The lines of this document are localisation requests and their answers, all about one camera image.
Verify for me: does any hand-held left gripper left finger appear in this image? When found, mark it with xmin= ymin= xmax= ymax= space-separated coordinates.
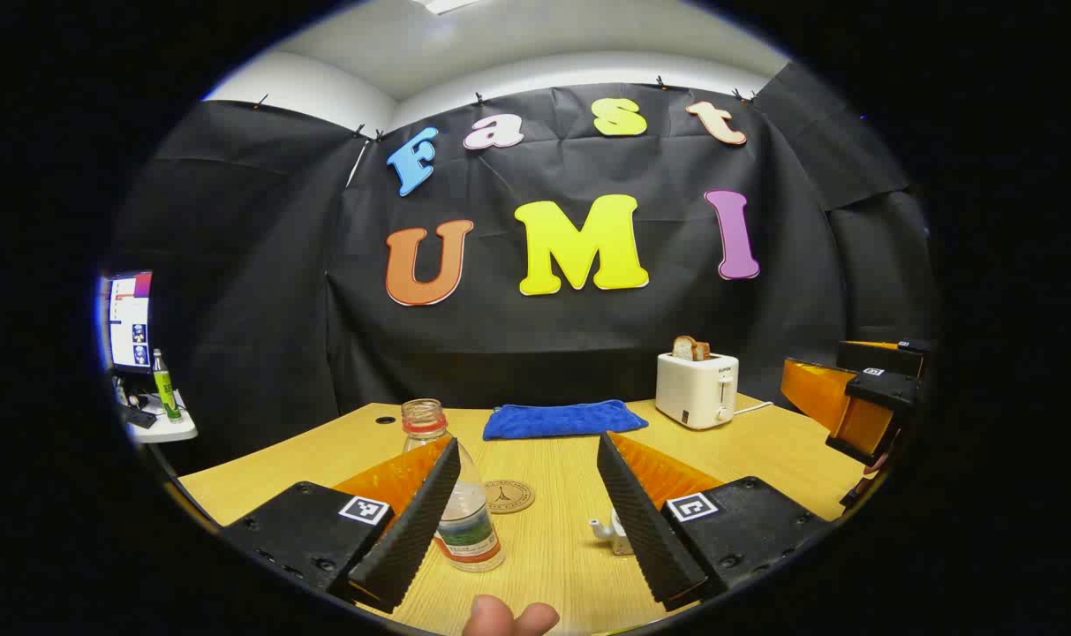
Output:
xmin=222 ymin=435 xmax=462 ymax=614

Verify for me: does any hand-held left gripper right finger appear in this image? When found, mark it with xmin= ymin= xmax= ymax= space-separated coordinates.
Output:
xmin=595 ymin=431 xmax=834 ymax=612

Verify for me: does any white floral teacup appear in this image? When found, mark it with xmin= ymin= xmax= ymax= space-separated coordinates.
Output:
xmin=588 ymin=508 xmax=635 ymax=557

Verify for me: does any clear plastic water bottle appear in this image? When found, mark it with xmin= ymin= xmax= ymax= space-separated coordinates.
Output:
xmin=400 ymin=398 xmax=506 ymax=573

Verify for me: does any round cork coaster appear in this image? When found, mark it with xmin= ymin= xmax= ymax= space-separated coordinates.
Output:
xmin=483 ymin=479 xmax=536 ymax=514

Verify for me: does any green bottle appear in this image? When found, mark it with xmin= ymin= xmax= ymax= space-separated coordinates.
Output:
xmin=151 ymin=348 xmax=184 ymax=423

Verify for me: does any blue towel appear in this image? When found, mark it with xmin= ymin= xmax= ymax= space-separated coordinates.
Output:
xmin=482 ymin=399 xmax=649 ymax=442

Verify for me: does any white toaster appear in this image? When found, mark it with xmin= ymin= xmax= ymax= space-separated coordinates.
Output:
xmin=655 ymin=352 xmax=740 ymax=431

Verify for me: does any white side table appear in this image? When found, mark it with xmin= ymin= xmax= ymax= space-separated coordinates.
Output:
xmin=116 ymin=389 xmax=199 ymax=444

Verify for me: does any computer monitor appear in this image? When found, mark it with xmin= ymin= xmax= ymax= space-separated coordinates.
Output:
xmin=102 ymin=271 xmax=154 ymax=376

